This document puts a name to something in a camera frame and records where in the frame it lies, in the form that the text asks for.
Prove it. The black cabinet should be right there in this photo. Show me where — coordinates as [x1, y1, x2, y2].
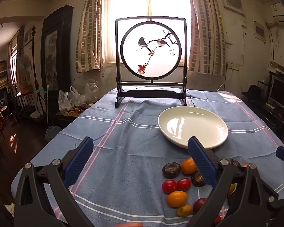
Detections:
[244, 95, 284, 140]

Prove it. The computer monitor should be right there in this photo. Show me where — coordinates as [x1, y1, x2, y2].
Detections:
[267, 78, 284, 109]

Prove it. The black hat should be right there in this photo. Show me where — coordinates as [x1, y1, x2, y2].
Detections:
[242, 85, 263, 97]

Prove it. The dark framed painting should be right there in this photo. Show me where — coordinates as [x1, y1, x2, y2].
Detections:
[41, 5, 74, 114]

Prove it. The white plate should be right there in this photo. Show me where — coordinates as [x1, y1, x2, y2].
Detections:
[158, 106, 229, 150]

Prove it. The dark red tomato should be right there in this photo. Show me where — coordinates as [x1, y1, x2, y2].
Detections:
[193, 197, 208, 214]

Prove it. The white cable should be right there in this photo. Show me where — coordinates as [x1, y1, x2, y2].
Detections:
[216, 70, 233, 91]

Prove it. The small yellow tomato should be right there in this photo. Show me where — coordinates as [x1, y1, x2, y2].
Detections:
[177, 205, 193, 217]

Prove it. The white wall vent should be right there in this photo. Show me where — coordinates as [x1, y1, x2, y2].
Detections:
[221, 0, 245, 16]

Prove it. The red cherry tomato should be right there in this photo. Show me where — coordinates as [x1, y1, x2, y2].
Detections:
[162, 180, 177, 194]
[177, 178, 192, 192]

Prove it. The standing fan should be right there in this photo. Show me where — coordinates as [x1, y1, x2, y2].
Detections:
[16, 54, 33, 86]

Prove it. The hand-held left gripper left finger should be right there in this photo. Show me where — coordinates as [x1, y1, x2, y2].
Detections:
[14, 136, 95, 227]

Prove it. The white air conditioner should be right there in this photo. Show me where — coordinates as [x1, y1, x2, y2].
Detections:
[265, 2, 284, 27]

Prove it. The bird painting table screen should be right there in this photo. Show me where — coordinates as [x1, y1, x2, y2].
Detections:
[115, 16, 188, 108]

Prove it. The low side table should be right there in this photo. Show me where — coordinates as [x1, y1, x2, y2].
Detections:
[55, 104, 90, 123]

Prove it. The small white wall frame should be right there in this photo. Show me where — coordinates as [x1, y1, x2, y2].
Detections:
[253, 20, 267, 44]

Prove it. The checked curtain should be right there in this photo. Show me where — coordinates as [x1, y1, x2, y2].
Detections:
[189, 0, 226, 76]
[76, 0, 102, 73]

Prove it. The window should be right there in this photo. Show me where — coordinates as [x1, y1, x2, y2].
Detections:
[102, 0, 192, 64]

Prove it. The wooden coat rack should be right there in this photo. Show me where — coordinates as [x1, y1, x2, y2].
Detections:
[11, 25, 48, 121]

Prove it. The mop with bucket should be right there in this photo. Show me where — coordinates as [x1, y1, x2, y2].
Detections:
[44, 85, 62, 143]

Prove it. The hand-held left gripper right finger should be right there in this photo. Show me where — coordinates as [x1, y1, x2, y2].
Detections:
[187, 136, 278, 227]

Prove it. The blue striped tablecloth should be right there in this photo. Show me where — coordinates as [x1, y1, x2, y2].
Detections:
[11, 89, 284, 227]

